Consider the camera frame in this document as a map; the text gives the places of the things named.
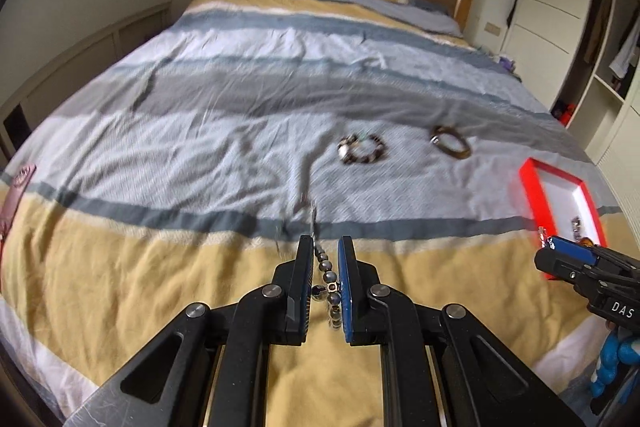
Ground long silver chain necklace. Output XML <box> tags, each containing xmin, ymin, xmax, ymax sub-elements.
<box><xmin>271</xmin><ymin>190</ymin><xmax>344</xmax><ymax>331</ymax></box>

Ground brown horn bangle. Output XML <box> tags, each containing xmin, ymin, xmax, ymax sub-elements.
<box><xmin>430</xmin><ymin>126</ymin><xmax>472</xmax><ymax>159</ymax></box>

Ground dark beaded bracelet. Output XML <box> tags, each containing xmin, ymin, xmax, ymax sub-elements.
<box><xmin>336</xmin><ymin>132</ymin><xmax>390</xmax><ymax>166</ymax></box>

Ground amber orange bangle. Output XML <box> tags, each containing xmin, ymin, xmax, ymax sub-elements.
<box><xmin>579</xmin><ymin>237</ymin><xmax>593</xmax><ymax>247</ymax></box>

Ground red white jewelry box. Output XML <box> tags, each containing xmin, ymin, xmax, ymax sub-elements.
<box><xmin>517</xmin><ymin>157</ymin><xmax>609</xmax><ymax>282</ymax></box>

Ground blue gloved right hand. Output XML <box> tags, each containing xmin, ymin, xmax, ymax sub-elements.
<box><xmin>590</xmin><ymin>327</ymin><xmax>639</xmax><ymax>399</ymax></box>

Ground red item in wardrobe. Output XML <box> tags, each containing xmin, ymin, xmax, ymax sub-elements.
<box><xmin>551</xmin><ymin>101</ymin><xmax>576</xmax><ymax>127</ymax></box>

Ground striped bed duvet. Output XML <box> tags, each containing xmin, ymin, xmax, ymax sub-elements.
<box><xmin>1</xmin><ymin>0</ymin><xmax>637</xmax><ymax>424</ymax></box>

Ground hanging clothes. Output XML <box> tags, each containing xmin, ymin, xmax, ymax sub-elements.
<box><xmin>608</xmin><ymin>17</ymin><xmax>640</xmax><ymax>79</ymax></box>

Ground purple tissue box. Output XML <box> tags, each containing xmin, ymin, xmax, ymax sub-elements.
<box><xmin>498</xmin><ymin>56</ymin><xmax>515</xmax><ymax>74</ymax></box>

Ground white wardrobe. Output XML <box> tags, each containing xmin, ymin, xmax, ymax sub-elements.
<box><xmin>499</xmin><ymin>0</ymin><xmax>640</xmax><ymax>208</ymax></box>

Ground grey blue pillow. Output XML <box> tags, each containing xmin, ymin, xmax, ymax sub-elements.
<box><xmin>358</xmin><ymin>0</ymin><xmax>462</xmax><ymax>37</ymax></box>

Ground wall socket right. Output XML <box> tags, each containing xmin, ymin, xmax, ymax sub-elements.
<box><xmin>484</xmin><ymin>22</ymin><xmax>501</xmax><ymax>36</ymax></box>

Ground pink phone with strap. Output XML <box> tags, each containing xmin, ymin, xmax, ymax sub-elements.
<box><xmin>0</xmin><ymin>164</ymin><xmax>37</xmax><ymax>249</ymax></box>

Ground low white wall cabinet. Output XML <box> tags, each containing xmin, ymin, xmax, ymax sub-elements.
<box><xmin>1</xmin><ymin>2</ymin><xmax>171</xmax><ymax>164</ymax></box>

